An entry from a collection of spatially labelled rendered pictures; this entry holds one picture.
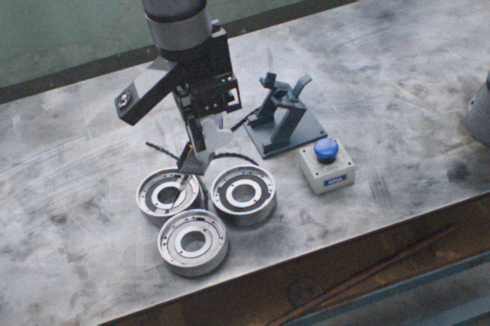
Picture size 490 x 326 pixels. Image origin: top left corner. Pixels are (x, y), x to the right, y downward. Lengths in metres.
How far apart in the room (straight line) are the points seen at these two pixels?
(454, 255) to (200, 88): 0.66
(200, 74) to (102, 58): 1.89
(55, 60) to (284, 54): 1.55
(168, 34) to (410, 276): 0.71
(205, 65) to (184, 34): 0.08
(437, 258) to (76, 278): 0.68
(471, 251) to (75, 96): 0.87
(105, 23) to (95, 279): 1.74
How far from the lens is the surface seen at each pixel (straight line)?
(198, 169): 0.82
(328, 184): 0.89
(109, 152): 1.06
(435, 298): 1.74
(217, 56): 0.70
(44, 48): 2.54
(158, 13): 0.63
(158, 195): 0.92
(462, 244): 1.18
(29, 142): 1.16
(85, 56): 2.57
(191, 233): 0.86
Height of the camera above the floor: 1.50
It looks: 47 degrees down
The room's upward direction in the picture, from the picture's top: 11 degrees counter-clockwise
